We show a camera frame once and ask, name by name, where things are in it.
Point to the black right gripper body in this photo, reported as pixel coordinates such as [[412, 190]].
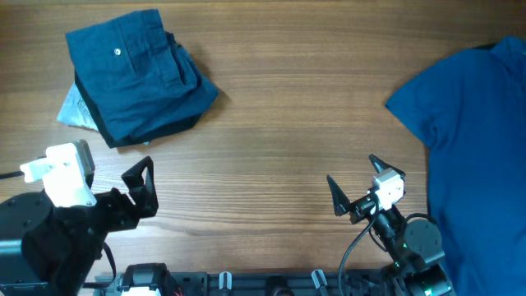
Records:
[[388, 224]]

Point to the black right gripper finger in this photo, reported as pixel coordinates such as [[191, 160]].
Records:
[[340, 201], [379, 166]]

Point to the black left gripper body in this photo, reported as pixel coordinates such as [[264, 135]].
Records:
[[93, 222]]

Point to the navy blue shorts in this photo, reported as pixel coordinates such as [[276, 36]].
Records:
[[135, 53]]

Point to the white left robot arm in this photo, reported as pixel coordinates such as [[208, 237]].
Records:
[[50, 250]]

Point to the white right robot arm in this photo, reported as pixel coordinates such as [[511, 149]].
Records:
[[413, 242]]

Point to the dark green folded shorts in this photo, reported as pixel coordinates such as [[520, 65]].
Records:
[[120, 132]]

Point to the white printed folded garment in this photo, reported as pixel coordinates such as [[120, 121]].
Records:
[[74, 113]]

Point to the blue polo shirt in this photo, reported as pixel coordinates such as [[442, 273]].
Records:
[[469, 111]]

